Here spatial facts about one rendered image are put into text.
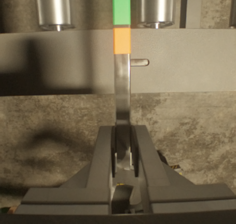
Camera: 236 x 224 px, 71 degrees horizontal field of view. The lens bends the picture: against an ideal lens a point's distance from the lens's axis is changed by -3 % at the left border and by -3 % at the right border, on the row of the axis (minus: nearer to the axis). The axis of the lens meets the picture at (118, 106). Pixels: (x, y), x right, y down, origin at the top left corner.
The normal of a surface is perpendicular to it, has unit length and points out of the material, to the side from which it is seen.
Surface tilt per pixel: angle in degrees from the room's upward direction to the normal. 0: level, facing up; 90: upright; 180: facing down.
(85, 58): 0
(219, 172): 0
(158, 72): 0
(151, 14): 25
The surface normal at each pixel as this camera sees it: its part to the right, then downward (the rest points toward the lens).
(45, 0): -0.14, 0.28
